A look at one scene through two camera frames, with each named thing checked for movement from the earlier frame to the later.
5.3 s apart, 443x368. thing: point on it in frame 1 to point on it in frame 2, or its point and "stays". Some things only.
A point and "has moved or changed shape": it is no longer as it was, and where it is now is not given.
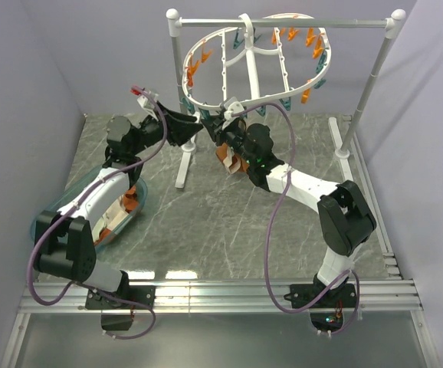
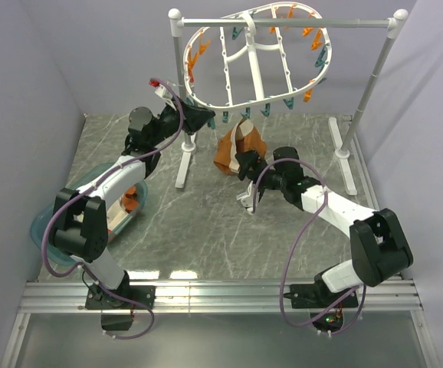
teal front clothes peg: (261, 111) to (247, 113)
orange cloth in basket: (130, 200) stays
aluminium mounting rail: (372, 296) stays
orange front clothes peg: (305, 95) stays
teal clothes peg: (205, 113) has moved or changed shape
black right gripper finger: (210, 125) to (250, 162)
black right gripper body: (229, 133) to (267, 179)
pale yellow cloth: (115, 215) stays
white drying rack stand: (393, 25) stays
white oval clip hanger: (253, 62) to (201, 32)
